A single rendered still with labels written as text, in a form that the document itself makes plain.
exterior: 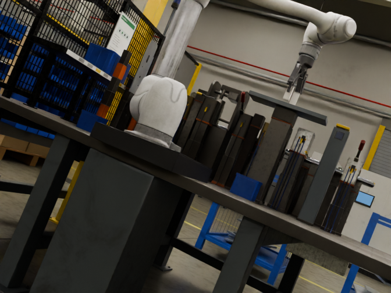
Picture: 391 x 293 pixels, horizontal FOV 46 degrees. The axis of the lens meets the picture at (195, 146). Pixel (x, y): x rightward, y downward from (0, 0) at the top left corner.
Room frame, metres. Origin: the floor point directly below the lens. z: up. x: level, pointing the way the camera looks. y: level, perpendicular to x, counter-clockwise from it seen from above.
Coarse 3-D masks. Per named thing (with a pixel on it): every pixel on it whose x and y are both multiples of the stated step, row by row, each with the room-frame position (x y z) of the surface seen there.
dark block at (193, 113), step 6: (198, 90) 2.36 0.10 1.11; (198, 96) 2.36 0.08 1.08; (204, 96) 2.35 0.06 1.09; (198, 102) 2.36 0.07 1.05; (192, 108) 2.36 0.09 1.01; (198, 108) 2.35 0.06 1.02; (192, 114) 2.36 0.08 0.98; (192, 120) 2.35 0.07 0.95; (186, 126) 2.36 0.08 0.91; (192, 126) 2.35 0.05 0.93; (186, 132) 2.36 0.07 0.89; (180, 138) 2.36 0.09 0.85; (186, 138) 2.35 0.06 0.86; (180, 144) 2.36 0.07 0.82
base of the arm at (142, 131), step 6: (138, 126) 1.79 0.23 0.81; (144, 126) 1.77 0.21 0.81; (126, 132) 1.77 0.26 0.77; (132, 132) 1.77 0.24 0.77; (138, 132) 1.78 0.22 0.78; (144, 132) 1.77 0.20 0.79; (150, 132) 1.76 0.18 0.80; (156, 132) 1.77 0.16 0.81; (144, 138) 1.76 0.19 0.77; (150, 138) 1.76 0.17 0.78; (156, 138) 1.76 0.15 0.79; (162, 138) 1.78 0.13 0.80; (168, 138) 1.80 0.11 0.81; (162, 144) 1.74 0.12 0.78; (168, 144) 1.80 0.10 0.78; (174, 144) 1.81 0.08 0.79; (174, 150) 1.80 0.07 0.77; (180, 150) 1.80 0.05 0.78
